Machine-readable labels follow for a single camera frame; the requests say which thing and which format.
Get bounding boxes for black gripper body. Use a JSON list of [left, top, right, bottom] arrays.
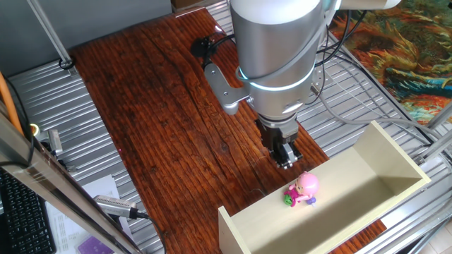
[[254, 118, 300, 152]]

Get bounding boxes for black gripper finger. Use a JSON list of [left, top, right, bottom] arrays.
[[286, 140, 304, 162], [270, 143, 295, 170]]

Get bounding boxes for pink toy figure green ball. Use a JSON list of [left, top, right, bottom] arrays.
[[282, 171, 321, 208]]

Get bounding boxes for cream wooden shelf box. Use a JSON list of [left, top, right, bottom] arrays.
[[218, 120, 432, 254]]

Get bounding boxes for wood grain mat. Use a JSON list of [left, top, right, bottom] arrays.
[[69, 7, 388, 254]]

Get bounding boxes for colourful painting cloth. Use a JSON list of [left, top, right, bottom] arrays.
[[330, 3, 452, 125]]

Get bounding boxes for purple tip box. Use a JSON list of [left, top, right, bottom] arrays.
[[77, 235, 116, 254]]

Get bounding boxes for printed paper sheets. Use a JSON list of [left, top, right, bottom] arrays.
[[45, 174, 132, 254]]

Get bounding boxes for aluminium pole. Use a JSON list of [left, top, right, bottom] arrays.
[[26, 0, 77, 73]]

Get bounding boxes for black keyboard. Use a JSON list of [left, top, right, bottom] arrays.
[[0, 169, 57, 254]]

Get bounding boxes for orange tube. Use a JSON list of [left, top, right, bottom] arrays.
[[0, 72, 24, 137]]

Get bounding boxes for thick grey cable metal connector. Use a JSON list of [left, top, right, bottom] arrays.
[[309, 83, 452, 142]]

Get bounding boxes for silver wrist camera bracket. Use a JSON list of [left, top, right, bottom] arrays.
[[203, 62, 252, 116]]

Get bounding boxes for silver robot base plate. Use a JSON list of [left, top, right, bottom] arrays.
[[312, 65, 328, 89]]

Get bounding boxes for thin grey cable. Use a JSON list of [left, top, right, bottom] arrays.
[[319, 45, 434, 146]]

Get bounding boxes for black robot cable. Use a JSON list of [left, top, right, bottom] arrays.
[[305, 9, 368, 106]]

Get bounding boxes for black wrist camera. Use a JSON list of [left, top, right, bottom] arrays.
[[190, 33, 236, 70]]

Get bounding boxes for aluminium frame rail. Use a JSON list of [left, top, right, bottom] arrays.
[[412, 129, 452, 165], [425, 102, 452, 130]]

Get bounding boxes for black camera cable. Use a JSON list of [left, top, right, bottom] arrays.
[[136, 210, 167, 254]]

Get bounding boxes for silver ribbed camera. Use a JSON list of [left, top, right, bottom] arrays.
[[93, 194, 141, 220]]

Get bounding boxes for silver camera on bracket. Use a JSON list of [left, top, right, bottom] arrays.
[[30, 123, 77, 174]]

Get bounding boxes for metal diagonal frame bar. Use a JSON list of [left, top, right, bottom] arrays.
[[0, 112, 143, 254]]

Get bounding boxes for thin black cable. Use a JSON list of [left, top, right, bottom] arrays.
[[0, 75, 36, 169]]

